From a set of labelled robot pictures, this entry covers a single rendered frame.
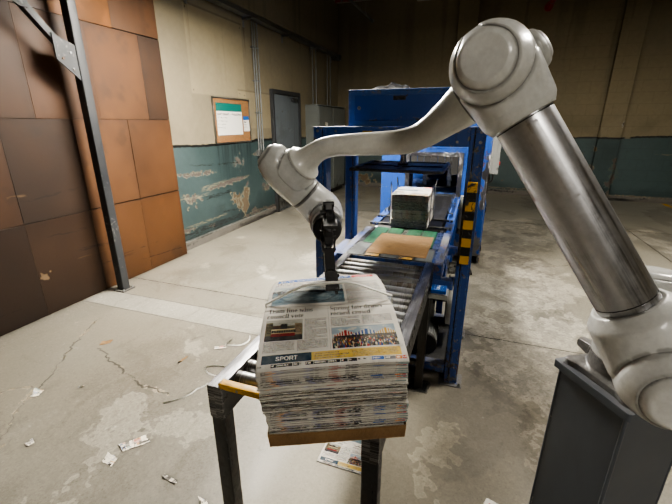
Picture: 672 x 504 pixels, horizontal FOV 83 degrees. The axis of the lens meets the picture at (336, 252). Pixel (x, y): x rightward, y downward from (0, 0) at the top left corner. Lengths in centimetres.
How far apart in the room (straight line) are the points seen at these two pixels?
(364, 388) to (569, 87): 927
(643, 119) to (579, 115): 113
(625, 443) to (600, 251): 50
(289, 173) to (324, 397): 57
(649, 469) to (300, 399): 84
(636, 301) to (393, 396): 45
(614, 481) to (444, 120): 90
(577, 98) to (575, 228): 906
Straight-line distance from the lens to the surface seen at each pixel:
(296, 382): 74
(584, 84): 981
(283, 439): 87
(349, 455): 213
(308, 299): 88
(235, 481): 157
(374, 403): 80
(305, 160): 102
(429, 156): 448
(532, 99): 72
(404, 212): 297
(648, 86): 1008
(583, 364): 112
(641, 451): 117
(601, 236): 76
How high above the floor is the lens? 157
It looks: 19 degrees down
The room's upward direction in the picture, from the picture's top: straight up
